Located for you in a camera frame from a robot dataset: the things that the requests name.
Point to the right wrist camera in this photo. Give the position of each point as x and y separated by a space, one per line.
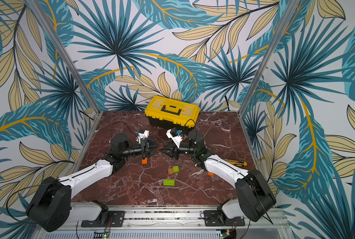
175 135

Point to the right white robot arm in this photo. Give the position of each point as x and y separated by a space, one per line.
254 196

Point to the green 2x4 brick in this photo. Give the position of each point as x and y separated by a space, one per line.
168 182

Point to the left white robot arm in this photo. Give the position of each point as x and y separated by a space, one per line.
52 205

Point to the aluminium front rail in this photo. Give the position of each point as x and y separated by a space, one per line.
174 222

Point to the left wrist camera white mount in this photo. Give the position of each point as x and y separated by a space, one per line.
142 134

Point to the yellow black toolbox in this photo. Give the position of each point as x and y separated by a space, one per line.
168 113

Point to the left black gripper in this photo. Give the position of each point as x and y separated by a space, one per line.
146 145

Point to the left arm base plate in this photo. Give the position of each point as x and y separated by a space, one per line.
113 219

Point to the yellow utility knife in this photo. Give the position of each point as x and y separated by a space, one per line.
237 163

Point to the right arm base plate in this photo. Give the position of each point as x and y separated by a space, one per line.
214 218

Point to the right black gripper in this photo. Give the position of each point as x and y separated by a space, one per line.
175 151

